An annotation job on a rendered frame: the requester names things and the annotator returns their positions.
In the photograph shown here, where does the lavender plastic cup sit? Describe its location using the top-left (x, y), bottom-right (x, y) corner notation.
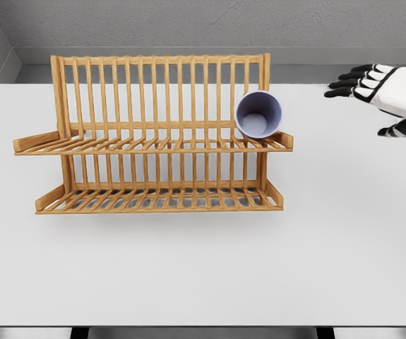
top-left (234, 90), bottom-right (283, 139)

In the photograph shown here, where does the wooden two-tier dish rack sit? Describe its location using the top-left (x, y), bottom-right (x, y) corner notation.
top-left (13, 52), bottom-right (294, 215)

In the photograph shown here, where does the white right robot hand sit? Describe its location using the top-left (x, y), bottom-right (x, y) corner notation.
top-left (323, 64), bottom-right (406, 138)

